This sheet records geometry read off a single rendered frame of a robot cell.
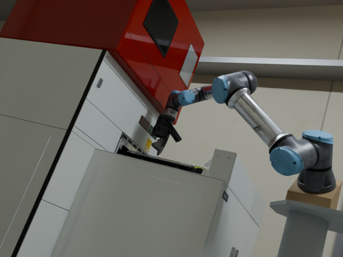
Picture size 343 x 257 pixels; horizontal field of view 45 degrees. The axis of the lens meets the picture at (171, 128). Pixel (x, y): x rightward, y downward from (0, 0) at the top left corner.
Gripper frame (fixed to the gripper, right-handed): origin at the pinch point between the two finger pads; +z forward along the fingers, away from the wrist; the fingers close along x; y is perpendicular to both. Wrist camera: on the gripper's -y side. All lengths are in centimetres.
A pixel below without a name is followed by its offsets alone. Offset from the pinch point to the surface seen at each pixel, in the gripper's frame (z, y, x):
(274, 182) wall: -42, -130, -104
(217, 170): 8, -14, 48
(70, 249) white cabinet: 58, 27, 21
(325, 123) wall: -103, -150, -80
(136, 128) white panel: -8.8, 15.4, -5.4
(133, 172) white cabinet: 19.4, 15.6, 30.8
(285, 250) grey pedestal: 31, -44, 63
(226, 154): 1, -15, 49
